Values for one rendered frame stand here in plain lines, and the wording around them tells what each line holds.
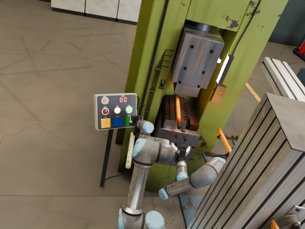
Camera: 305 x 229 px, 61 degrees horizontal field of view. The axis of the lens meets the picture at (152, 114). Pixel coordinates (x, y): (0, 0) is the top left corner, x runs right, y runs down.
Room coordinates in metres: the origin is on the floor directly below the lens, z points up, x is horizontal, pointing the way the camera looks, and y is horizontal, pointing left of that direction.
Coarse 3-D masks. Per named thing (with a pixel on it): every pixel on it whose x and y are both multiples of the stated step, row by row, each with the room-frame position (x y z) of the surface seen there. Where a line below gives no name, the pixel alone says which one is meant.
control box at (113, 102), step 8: (96, 96) 1.63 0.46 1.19; (104, 96) 1.66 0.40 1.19; (112, 96) 1.69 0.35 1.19; (120, 96) 1.72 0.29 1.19; (128, 96) 1.76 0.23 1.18; (136, 96) 1.80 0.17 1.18; (96, 104) 1.60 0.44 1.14; (104, 104) 1.63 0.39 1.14; (112, 104) 1.66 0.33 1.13; (120, 104) 1.70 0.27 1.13; (128, 104) 1.73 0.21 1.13; (136, 104) 1.77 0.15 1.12; (96, 112) 1.57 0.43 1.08; (112, 112) 1.63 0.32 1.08; (120, 112) 1.67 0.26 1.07; (128, 112) 1.70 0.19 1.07; (136, 112) 1.74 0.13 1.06; (96, 120) 1.55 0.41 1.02; (112, 120) 1.60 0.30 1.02; (96, 128) 1.53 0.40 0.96; (104, 128) 1.55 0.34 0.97; (112, 128) 1.58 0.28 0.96
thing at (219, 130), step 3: (219, 129) 1.86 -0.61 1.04; (219, 132) 1.84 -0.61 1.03; (222, 132) 1.84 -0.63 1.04; (222, 135) 1.79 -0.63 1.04; (222, 138) 1.76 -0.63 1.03; (225, 138) 1.76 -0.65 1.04; (225, 141) 1.72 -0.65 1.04; (225, 144) 1.69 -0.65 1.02; (228, 144) 1.69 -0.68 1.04; (228, 147) 1.66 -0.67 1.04; (228, 150) 1.63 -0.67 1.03
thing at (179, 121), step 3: (177, 99) 2.21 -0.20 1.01; (177, 102) 2.16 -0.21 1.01; (177, 105) 2.10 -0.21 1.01; (177, 108) 2.05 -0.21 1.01; (177, 111) 2.00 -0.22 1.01; (177, 114) 1.95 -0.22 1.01; (180, 114) 1.96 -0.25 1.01; (177, 117) 1.91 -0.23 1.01; (180, 117) 1.92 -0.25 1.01; (177, 120) 1.87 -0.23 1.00; (180, 120) 1.87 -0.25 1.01; (177, 123) 1.85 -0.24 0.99; (180, 123) 1.83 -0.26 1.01; (177, 126) 1.81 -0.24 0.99; (180, 126) 1.79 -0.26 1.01
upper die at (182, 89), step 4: (176, 84) 1.88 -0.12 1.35; (180, 84) 1.87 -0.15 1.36; (176, 88) 1.87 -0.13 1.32; (180, 88) 1.87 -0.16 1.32; (184, 88) 1.88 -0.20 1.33; (188, 88) 1.88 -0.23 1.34; (192, 88) 1.89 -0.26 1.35; (196, 88) 1.89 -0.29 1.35; (200, 88) 1.89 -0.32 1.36; (176, 92) 1.87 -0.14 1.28; (180, 92) 1.88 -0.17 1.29; (184, 92) 1.88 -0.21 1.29; (188, 92) 1.88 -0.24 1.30; (192, 92) 1.89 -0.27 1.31; (196, 92) 1.89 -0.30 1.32; (192, 96) 1.89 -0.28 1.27; (196, 96) 1.89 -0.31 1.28
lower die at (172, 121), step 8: (168, 96) 2.26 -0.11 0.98; (168, 104) 2.12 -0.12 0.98; (176, 104) 2.13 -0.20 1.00; (184, 104) 2.18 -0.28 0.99; (168, 112) 1.99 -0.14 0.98; (176, 112) 1.99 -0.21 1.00; (184, 112) 2.04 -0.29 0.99; (168, 120) 1.87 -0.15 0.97; (176, 120) 1.88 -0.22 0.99; (184, 120) 1.91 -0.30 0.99; (184, 128) 1.89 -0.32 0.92
